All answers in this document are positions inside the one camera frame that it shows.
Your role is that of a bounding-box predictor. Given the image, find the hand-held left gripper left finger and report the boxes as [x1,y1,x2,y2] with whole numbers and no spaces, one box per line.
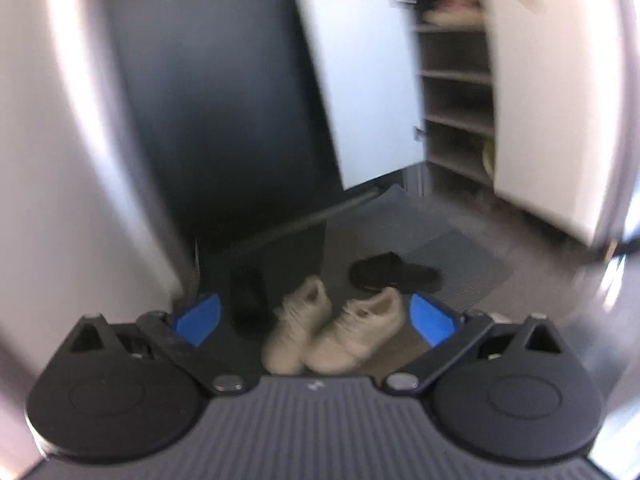
[66,292,249,394]

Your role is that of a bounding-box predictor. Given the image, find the grey door mat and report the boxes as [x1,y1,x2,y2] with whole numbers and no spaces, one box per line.
[192,185,516,381]

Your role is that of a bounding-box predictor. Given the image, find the black entrance door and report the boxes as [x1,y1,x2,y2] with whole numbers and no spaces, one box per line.
[100,0,346,241]

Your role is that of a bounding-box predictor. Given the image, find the white perforated leather sneaker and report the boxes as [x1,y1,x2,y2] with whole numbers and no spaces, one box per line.
[261,276,331,376]
[305,286,405,375]

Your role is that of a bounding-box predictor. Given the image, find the red and white sneaker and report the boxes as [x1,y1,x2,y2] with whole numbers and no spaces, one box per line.
[425,0,483,26]

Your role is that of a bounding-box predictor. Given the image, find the black slide sandal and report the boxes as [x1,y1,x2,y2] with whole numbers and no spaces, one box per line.
[231,269,271,333]
[348,252,443,295]

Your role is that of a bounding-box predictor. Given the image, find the white cabinet door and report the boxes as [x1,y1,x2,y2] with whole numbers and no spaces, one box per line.
[290,0,426,191]
[470,0,626,246]

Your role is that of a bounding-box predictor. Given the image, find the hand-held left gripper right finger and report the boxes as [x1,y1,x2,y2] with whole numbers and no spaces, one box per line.
[382,293,568,395]

